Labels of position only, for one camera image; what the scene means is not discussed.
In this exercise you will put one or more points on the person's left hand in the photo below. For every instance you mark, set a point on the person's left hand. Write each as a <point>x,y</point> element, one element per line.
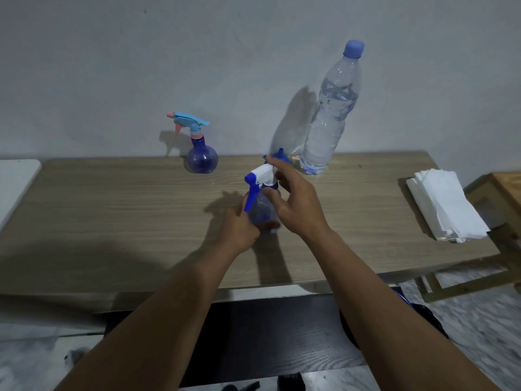
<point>236,234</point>

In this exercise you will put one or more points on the person's right hand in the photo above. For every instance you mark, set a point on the person's right hand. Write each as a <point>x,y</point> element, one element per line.
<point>301,207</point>

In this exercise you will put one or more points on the person's left thumb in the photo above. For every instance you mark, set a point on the person's left thumb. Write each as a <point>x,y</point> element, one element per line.
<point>239,210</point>

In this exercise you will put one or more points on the person's right thumb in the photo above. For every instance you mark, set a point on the person's right thumb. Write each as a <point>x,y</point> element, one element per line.
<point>272,198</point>

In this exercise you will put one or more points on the blue spray bottle white head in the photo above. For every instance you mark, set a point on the blue spray bottle white head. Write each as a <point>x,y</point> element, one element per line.
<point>260,173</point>

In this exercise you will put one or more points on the person's right forearm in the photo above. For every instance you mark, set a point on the person's right forearm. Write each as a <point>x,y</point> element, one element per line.
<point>378,317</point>

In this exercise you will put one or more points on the person's left forearm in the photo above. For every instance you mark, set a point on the person's left forearm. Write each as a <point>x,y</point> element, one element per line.
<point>163,321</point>

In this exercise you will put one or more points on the small blue funnel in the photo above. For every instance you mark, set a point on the small blue funnel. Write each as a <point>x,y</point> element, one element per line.
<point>281,154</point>

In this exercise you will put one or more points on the blue spray bottle pink nozzle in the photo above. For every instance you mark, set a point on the blue spray bottle pink nozzle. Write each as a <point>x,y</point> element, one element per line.
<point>202,159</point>

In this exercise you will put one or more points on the clear water bottle blue cap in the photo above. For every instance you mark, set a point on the clear water bottle blue cap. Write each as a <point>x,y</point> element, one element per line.
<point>329,118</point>

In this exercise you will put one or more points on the black wooden bench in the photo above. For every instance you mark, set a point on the black wooden bench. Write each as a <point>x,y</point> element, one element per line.
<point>264,333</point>

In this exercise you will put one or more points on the stack of white napkins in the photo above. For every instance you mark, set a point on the stack of white napkins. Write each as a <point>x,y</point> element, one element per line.
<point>445,203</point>

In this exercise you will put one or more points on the dark shorts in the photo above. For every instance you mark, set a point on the dark shorts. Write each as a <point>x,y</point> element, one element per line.
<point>429,317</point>

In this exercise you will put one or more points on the wooden stool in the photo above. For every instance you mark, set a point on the wooden stool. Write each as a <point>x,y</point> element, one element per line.
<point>508,187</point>

